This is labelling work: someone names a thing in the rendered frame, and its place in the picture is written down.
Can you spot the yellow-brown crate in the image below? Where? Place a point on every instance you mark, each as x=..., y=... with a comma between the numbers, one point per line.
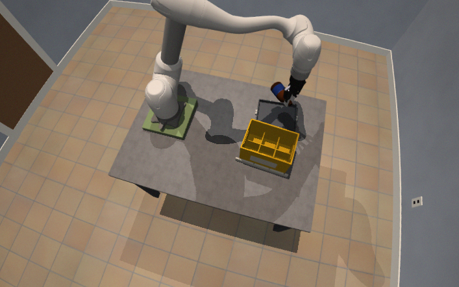
x=260, y=152

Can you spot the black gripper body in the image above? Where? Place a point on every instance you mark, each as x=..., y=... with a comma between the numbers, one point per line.
x=294, y=82

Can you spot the orange and blue bottle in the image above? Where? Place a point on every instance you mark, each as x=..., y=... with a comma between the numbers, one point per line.
x=278, y=91

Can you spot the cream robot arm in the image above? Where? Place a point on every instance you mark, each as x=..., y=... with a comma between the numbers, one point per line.
x=161, y=92

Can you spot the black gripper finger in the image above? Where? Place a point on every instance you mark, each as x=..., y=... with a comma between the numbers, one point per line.
x=288, y=94
x=296, y=92

